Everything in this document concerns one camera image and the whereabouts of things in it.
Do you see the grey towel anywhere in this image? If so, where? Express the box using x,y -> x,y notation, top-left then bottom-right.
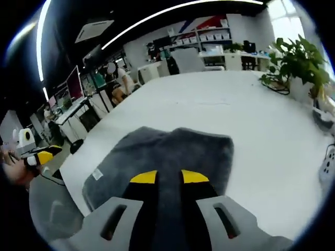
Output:
82,126 -> 235,251

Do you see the white shelf with storage bins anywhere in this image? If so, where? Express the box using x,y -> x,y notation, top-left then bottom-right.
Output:
167,15 -> 233,50

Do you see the black office chair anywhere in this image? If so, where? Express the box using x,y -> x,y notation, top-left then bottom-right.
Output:
242,40 -> 256,70

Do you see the small green desk plant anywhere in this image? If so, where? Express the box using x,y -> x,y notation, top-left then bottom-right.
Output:
225,42 -> 244,52

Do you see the black rounded floor object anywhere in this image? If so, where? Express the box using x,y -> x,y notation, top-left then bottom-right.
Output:
70,140 -> 84,155

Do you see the white office desk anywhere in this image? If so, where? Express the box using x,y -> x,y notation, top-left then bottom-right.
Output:
198,51 -> 271,71

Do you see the person's left hand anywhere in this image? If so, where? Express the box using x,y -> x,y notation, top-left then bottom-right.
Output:
2,158 -> 35,186

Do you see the black monitor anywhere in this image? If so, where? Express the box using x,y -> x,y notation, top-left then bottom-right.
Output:
153,36 -> 172,50

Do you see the potted green plant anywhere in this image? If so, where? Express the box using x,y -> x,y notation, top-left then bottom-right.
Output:
259,33 -> 332,105

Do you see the black swivel chair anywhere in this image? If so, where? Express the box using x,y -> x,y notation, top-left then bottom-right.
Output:
167,56 -> 181,76

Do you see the ceiling air conditioner unit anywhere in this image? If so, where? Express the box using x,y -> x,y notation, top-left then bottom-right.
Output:
75,19 -> 115,44

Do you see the white office chair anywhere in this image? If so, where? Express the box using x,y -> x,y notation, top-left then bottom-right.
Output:
170,48 -> 226,74

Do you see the grey cloth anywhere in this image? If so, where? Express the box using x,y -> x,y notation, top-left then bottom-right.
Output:
28,167 -> 87,241

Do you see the hanging display screen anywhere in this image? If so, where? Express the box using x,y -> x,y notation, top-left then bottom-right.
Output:
83,43 -> 103,66

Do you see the large window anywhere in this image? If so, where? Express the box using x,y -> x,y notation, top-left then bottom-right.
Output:
269,0 -> 315,40

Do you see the ceiling light strip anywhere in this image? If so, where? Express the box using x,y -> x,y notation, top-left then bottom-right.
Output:
100,0 -> 265,50
36,0 -> 52,82

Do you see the white cabinet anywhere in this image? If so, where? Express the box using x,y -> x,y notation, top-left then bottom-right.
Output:
137,62 -> 164,86

